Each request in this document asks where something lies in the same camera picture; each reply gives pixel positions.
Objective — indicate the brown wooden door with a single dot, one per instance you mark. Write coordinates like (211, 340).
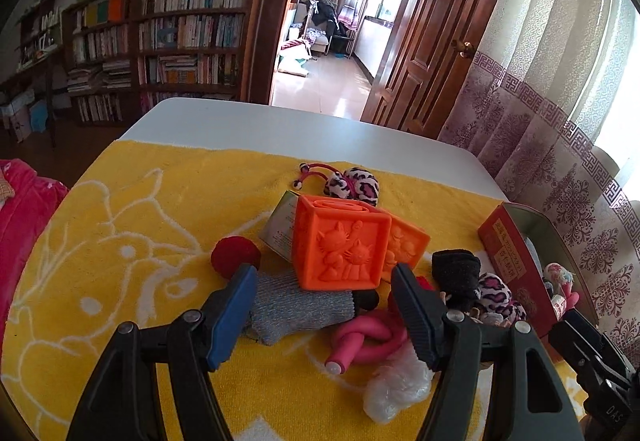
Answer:
(425, 46)

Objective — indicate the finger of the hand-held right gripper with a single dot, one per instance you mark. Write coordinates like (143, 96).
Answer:
(587, 328)
(567, 346)

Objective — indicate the dark wooden shelf rack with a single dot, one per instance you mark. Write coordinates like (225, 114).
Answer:
(35, 46)

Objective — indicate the white floor cushion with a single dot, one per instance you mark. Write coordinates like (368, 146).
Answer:
(292, 67)

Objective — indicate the orange embossed cube block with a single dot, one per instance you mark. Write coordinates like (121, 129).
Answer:
(407, 241)
(340, 246)

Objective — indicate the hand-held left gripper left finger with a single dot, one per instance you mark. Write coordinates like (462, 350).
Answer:
(232, 316)

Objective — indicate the floral fabric pouch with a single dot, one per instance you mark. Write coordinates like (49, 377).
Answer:
(557, 273)

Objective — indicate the grey paper card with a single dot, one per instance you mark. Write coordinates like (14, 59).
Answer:
(280, 226)

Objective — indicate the blue storage box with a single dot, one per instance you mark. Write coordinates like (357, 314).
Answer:
(37, 115)

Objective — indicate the patterned purple white curtain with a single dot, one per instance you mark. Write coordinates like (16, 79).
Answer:
(550, 121)

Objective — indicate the pink foam hair curler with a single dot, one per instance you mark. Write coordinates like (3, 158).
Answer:
(365, 336)

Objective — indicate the wooden bookshelf with books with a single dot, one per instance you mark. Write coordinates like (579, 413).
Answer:
(190, 21)

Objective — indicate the red tin box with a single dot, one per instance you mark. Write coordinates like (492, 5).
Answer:
(510, 246)

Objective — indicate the dark clothes on chair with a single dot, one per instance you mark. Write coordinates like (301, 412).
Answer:
(325, 16)

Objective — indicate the clear plastic bag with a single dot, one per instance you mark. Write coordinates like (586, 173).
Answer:
(395, 391)

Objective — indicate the pink blanket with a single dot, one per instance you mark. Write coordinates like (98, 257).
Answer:
(20, 221)

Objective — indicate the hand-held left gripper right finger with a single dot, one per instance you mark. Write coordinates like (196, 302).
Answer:
(417, 321)

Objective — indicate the wooden door frame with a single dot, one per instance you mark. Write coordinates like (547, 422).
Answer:
(280, 21)

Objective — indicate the black sock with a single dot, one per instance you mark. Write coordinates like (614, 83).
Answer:
(455, 268)

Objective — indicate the grey knit glove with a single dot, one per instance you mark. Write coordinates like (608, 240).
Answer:
(300, 311)

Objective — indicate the yellow printed towel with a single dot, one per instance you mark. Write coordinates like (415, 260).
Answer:
(150, 221)

